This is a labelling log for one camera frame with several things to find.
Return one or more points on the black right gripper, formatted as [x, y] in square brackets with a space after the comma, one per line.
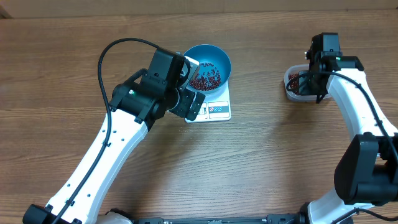
[303, 89]

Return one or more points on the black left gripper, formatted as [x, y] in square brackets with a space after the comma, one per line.
[188, 97]

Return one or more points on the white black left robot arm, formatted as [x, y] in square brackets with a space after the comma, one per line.
[135, 106]

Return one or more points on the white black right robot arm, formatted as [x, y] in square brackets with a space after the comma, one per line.
[366, 175]

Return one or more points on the red beans in bowl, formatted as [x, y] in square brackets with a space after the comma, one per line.
[207, 78]

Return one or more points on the white digital kitchen scale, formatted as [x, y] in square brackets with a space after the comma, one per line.
[216, 106]

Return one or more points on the teal plastic bowl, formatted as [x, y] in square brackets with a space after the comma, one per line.
[213, 54]

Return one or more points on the red adzuki beans in container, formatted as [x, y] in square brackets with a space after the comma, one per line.
[294, 82]

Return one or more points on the clear plastic food container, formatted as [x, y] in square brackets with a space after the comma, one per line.
[300, 98]

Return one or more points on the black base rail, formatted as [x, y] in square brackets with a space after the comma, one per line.
[214, 219]

